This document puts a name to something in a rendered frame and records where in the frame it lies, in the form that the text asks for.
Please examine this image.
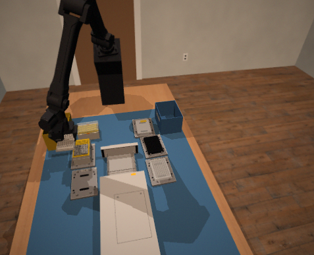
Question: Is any white multiwell plate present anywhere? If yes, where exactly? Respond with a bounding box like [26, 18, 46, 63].
[149, 158, 172, 181]

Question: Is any white rectangular plate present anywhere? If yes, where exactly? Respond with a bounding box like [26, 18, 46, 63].
[136, 119, 152, 134]

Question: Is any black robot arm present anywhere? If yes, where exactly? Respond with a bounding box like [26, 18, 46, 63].
[38, 0, 118, 142]

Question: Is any dark blue open bin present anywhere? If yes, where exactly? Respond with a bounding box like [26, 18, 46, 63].
[155, 100, 183, 135]

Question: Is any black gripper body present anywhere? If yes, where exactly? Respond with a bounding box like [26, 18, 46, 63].
[64, 121, 78, 135]

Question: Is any blue bench mat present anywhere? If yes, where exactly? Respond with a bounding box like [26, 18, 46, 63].
[26, 109, 240, 255]

